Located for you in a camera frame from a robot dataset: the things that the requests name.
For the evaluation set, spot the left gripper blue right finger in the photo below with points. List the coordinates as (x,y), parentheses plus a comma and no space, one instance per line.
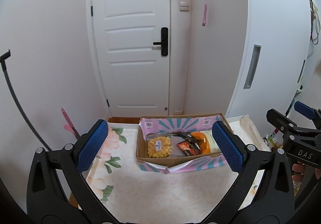
(231,146)

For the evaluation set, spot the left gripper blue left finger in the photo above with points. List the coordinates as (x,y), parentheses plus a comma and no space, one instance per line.
(89,145)

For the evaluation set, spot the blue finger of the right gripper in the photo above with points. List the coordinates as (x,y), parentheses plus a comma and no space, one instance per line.
(304,110)
(281,122)

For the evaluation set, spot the orange snack bag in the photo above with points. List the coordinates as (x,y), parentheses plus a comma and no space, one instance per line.
(202,142)

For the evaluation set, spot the black red snack packet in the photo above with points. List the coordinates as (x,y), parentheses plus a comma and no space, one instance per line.
(187,148)

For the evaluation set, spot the yellow waffle snack bag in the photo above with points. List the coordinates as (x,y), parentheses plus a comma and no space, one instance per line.
(159,147)

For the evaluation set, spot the white bedroom door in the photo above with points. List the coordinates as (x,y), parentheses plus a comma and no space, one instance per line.
(133,77)

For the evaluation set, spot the person's right hand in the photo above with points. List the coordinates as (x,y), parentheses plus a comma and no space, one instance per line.
(299,170)

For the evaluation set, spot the black long snack bar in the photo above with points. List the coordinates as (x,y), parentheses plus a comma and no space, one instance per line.
(189,138)

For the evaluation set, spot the floral bed sheet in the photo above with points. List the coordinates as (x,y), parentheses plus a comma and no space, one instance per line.
(137,196)

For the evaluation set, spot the white grey snack pouch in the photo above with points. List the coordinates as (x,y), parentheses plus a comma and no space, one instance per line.
(176,151)

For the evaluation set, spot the white wardrobe door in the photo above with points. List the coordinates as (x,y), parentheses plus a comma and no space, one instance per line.
(276,47)

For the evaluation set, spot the pink broom handle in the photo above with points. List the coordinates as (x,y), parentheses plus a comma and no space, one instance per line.
(69,126)

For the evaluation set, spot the black door handle lock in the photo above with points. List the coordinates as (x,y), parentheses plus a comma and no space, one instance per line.
(164,41)

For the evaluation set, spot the white wall switch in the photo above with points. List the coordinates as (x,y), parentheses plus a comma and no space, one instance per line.
(184,6)

